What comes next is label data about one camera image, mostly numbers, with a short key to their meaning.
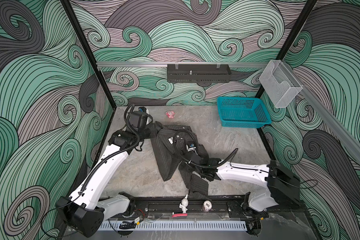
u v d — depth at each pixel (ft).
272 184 1.35
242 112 3.87
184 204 2.38
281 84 2.57
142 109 2.11
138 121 1.72
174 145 2.67
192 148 2.39
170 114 3.64
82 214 1.17
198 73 3.11
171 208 2.48
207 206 2.27
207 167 1.88
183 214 2.26
